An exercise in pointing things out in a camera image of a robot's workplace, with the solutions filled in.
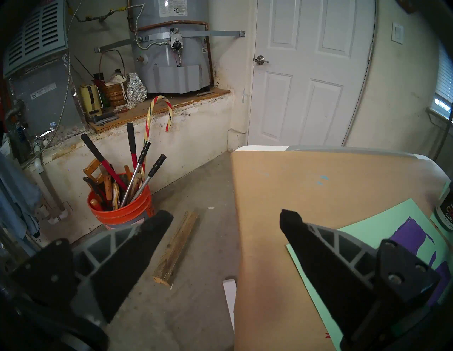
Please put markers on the white window blinds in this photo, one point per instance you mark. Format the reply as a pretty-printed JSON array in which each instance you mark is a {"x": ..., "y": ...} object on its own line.
[{"x": 444, "y": 79}]

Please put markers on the striped candy cane decoration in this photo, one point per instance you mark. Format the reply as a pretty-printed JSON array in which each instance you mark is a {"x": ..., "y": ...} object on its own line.
[{"x": 148, "y": 120}]

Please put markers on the brown wicker basket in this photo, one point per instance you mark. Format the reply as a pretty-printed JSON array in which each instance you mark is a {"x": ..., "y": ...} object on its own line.
[{"x": 114, "y": 93}]

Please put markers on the blue hanging cloth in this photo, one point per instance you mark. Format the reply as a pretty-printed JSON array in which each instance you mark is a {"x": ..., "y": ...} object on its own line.
[{"x": 14, "y": 196}]

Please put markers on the purple paint jar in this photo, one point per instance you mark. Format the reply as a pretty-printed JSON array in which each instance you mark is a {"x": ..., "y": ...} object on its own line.
[{"x": 446, "y": 210}]

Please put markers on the white light switch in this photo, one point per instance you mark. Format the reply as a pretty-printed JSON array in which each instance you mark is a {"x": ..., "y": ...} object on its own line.
[{"x": 397, "y": 33}]

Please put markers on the silver door knob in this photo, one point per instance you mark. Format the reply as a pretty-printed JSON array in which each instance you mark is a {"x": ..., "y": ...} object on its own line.
[{"x": 261, "y": 60}]

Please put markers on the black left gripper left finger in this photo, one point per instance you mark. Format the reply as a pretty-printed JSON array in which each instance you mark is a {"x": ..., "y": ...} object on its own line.
[{"x": 116, "y": 262}]

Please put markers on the white panel door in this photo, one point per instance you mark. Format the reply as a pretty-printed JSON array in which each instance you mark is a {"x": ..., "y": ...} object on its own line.
[{"x": 300, "y": 88}]

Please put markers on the rough wood plank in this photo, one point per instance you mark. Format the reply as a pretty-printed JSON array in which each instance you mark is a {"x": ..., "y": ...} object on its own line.
[{"x": 177, "y": 246}]

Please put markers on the aluminium foil wrapped lump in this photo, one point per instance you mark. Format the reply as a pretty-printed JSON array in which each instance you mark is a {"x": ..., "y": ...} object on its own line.
[{"x": 136, "y": 88}]

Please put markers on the grey Bryant furnace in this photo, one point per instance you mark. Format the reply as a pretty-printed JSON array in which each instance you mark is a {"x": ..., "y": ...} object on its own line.
[{"x": 35, "y": 33}]

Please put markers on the white PVC pipe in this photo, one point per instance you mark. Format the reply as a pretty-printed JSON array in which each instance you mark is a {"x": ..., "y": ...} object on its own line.
[{"x": 46, "y": 182}]

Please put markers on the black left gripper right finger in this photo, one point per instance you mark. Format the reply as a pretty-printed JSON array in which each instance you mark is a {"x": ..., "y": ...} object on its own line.
[{"x": 318, "y": 262}]

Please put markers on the orange plastic bucket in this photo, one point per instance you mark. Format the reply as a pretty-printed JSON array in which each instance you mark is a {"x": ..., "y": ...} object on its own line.
[{"x": 120, "y": 215}]

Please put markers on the silver tool black grip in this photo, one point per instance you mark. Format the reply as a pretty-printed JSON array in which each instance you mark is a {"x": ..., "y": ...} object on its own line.
[
  {"x": 139, "y": 165},
  {"x": 152, "y": 172}
]

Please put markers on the white grey work table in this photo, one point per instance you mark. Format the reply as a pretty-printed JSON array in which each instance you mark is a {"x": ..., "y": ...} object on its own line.
[{"x": 254, "y": 149}]

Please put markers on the green paper sheet purple stripe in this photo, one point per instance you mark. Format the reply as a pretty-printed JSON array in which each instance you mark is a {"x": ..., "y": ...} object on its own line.
[{"x": 382, "y": 224}]

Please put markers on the grey water heater tank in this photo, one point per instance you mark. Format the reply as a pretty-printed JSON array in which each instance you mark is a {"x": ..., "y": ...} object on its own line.
[{"x": 170, "y": 69}]

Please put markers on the red tool black grip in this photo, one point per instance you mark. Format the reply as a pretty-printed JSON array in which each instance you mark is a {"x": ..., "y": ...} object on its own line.
[{"x": 131, "y": 143}]

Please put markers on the yellow boxy device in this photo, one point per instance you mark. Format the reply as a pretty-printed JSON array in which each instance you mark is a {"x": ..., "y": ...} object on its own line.
[{"x": 90, "y": 99}]

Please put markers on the grey water heater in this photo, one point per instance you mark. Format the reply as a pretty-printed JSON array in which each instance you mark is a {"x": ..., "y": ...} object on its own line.
[{"x": 184, "y": 23}]

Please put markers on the yellow gas line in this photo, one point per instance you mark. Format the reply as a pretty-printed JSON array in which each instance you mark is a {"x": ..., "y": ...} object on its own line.
[{"x": 102, "y": 15}]

